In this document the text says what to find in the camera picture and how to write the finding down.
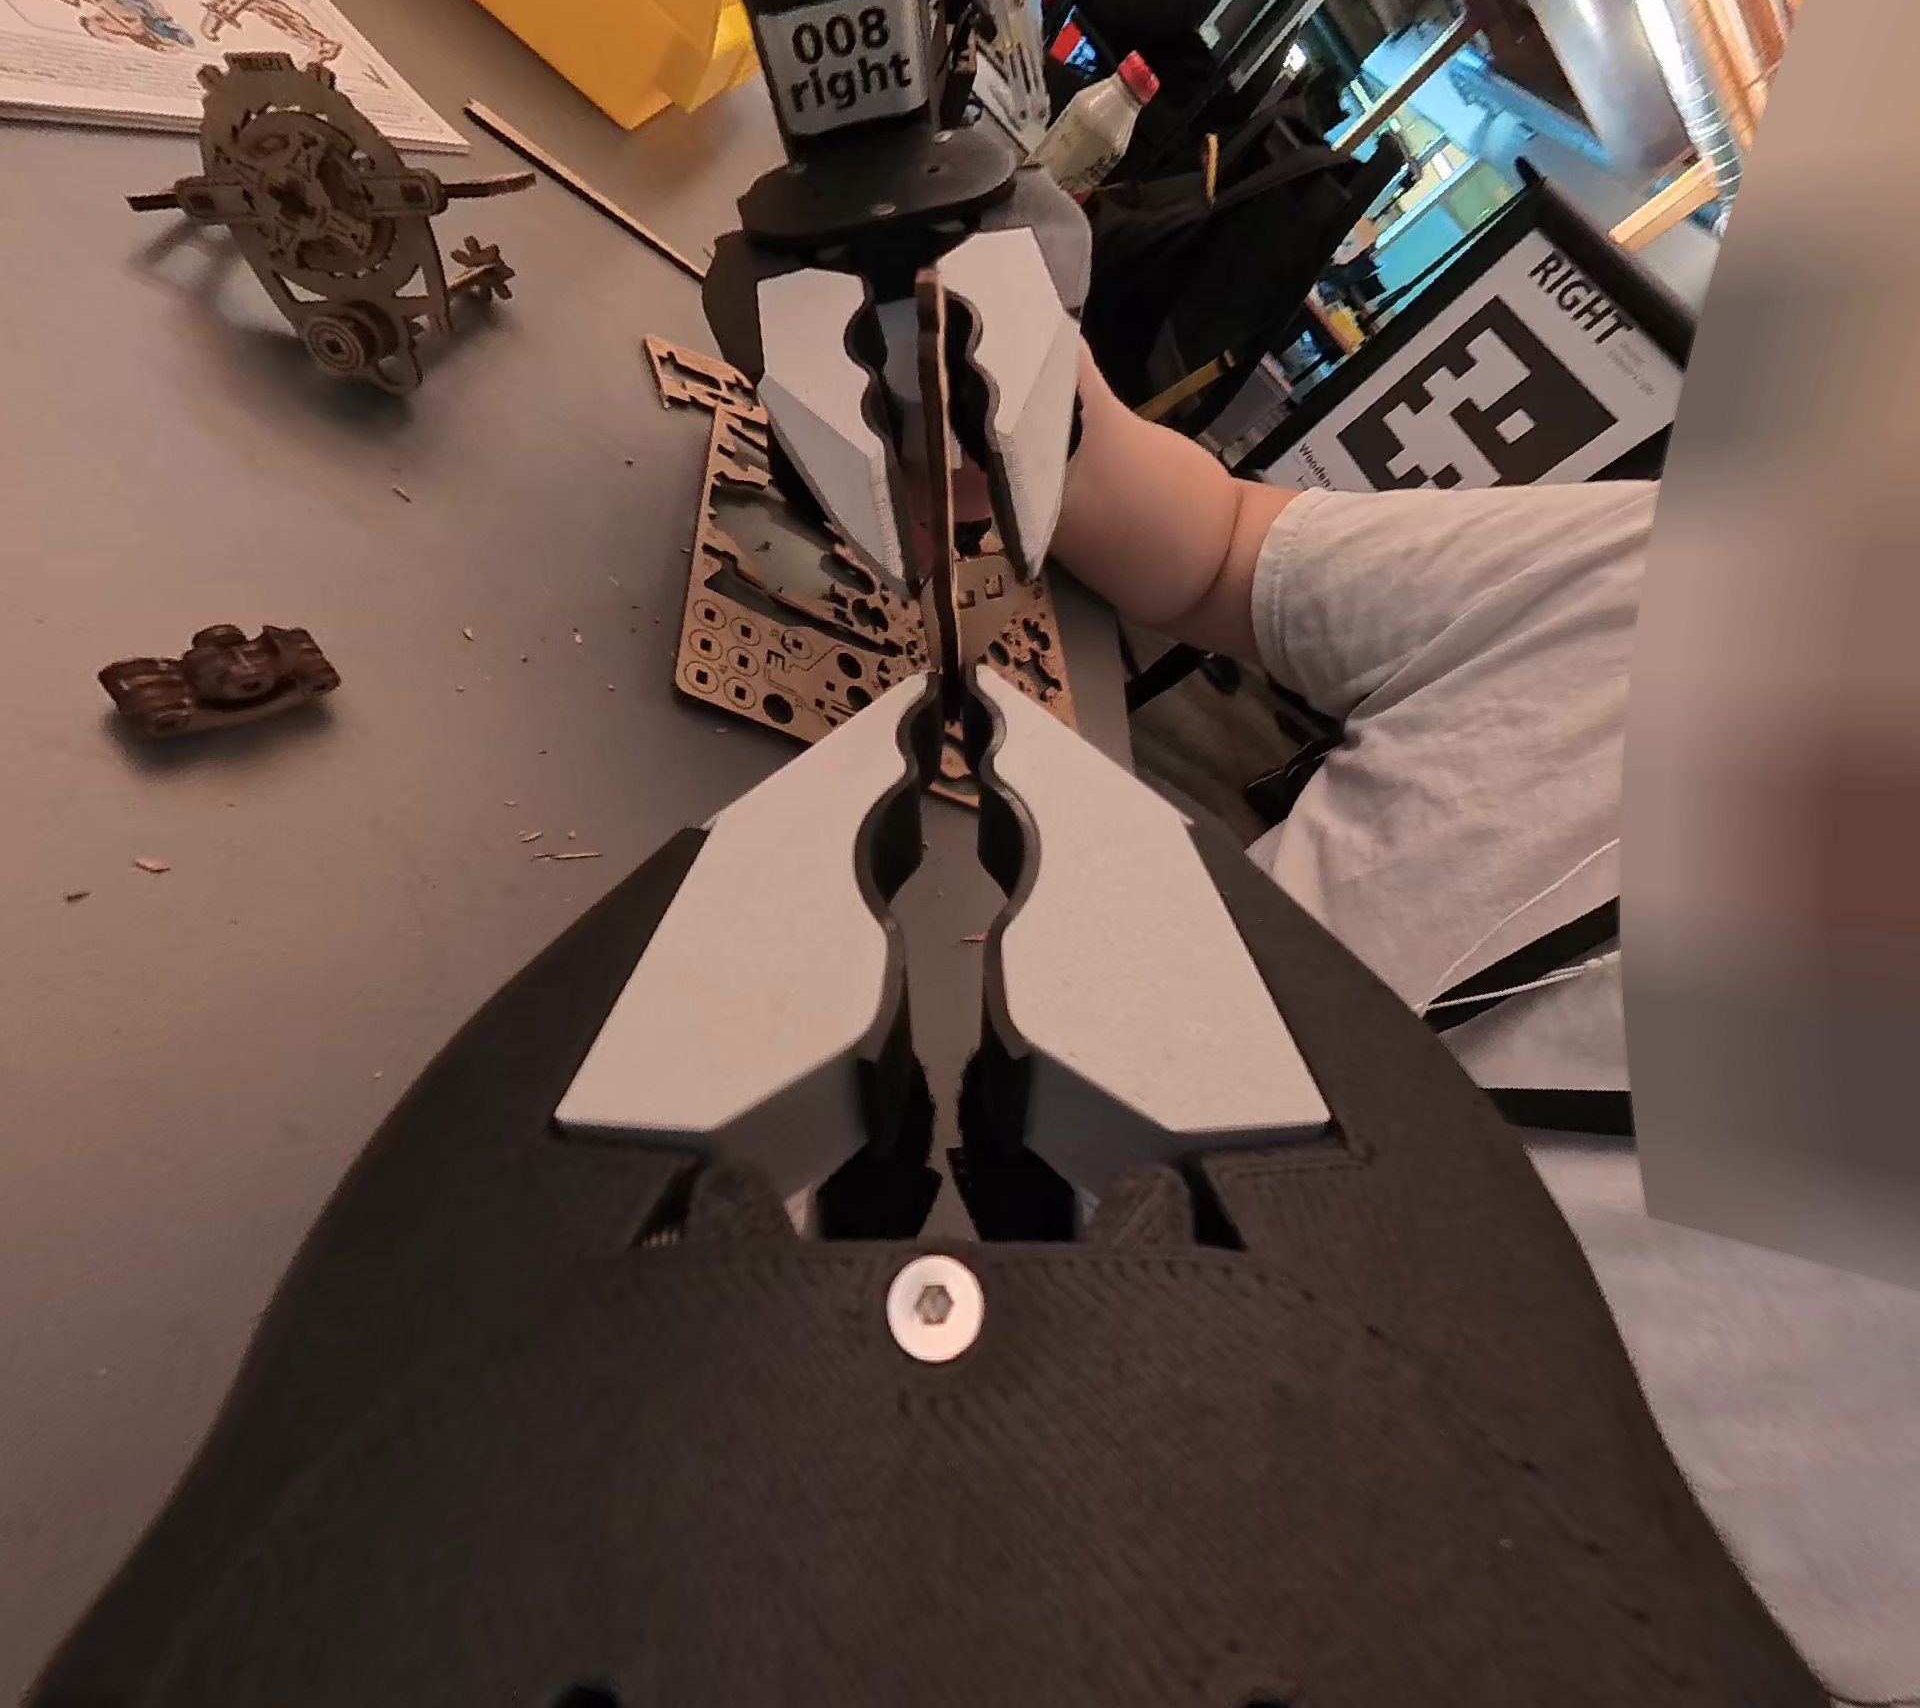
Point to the person's right forearm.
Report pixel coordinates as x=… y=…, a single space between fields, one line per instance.
x=1159 y=504

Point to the framed black-and-white tag sign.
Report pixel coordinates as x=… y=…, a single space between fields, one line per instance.
x=1501 y=401

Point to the thin wooden parts sheet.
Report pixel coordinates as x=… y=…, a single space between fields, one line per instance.
x=944 y=391

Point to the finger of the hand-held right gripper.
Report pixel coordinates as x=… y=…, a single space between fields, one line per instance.
x=814 y=391
x=1036 y=391

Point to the red-capped drink bottle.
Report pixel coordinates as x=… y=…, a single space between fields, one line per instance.
x=1095 y=128

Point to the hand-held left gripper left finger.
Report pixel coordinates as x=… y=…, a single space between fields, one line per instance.
x=733 y=970

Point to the person's grey shirt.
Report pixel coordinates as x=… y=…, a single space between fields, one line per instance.
x=1439 y=686

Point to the flat wooden parts sheet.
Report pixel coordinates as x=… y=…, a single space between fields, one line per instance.
x=752 y=661

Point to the thin wooden stick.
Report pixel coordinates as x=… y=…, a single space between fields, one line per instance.
x=585 y=186

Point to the black backpack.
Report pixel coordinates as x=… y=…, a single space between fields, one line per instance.
x=1202 y=251

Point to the small wooden model car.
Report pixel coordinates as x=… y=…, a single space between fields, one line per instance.
x=225 y=673

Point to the wooden gear model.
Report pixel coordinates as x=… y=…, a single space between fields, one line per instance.
x=309 y=209

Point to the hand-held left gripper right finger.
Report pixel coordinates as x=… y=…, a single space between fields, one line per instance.
x=1139 y=970

